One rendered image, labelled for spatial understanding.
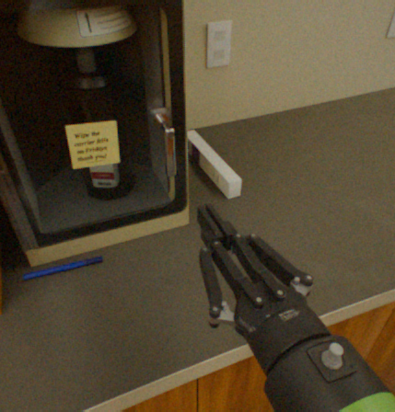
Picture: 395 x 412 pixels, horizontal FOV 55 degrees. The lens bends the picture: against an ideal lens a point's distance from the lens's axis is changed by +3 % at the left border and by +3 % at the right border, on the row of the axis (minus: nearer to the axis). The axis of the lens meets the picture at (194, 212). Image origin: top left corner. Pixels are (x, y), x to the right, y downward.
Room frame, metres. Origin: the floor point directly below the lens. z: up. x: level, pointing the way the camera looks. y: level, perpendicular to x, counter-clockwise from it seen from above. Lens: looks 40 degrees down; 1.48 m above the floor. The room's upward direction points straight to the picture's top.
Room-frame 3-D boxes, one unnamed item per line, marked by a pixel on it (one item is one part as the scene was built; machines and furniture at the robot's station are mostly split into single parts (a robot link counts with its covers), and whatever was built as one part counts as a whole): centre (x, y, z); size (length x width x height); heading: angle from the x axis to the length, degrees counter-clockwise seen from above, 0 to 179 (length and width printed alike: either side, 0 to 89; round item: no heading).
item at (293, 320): (0.23, -0.08, 1.14); 0.09 x 0.08 x 0.07; 22
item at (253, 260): (0.29, -0.07, 1.14); 0.11 x 0.01 x 0.04; 19
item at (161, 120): (0.55, 0.05, 1.17); 0.05 x 0.03 x 0.10; 22
